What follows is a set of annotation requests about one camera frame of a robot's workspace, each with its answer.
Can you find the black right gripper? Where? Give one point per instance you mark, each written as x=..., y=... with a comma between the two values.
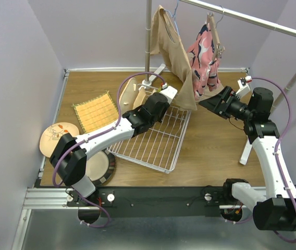
x=213, y=103

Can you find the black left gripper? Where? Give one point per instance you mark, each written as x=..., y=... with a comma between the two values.
x=163, y=111

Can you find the bird pattern beige plate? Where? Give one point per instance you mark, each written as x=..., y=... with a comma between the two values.
x=140, y=98

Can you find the yellow woven placemat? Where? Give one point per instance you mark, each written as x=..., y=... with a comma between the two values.
x=96, y=113

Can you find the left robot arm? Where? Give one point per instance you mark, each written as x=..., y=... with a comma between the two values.
x=71, y=154

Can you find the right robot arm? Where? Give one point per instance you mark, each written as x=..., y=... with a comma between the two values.
x=275, y=211

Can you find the pink patterned hanging garment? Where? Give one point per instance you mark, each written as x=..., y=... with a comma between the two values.
x=204, y=67

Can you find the wooden clip hanger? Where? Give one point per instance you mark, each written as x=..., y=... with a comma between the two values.
x=218, y=48

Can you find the beige hanging shirt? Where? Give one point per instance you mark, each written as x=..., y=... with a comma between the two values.
x=166, y=41

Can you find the black rimmed silver plate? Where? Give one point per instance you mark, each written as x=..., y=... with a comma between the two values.
x=100, y=167

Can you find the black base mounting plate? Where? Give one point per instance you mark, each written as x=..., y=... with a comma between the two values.
x=125, y=202

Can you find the beige plate orange leaves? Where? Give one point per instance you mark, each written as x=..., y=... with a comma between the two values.
x=53, y=133

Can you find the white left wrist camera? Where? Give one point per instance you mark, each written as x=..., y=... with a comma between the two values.
x=169, y=89

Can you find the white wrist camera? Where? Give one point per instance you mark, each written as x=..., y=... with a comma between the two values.
x=244, y=87
x=169, y=89

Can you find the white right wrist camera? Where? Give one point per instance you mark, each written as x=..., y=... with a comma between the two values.
x=244, y=87

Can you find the white wire dish rack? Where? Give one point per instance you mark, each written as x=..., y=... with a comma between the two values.
x=160, y=146

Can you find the blue wire hanger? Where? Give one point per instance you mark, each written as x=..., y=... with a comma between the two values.
x=173, y=15

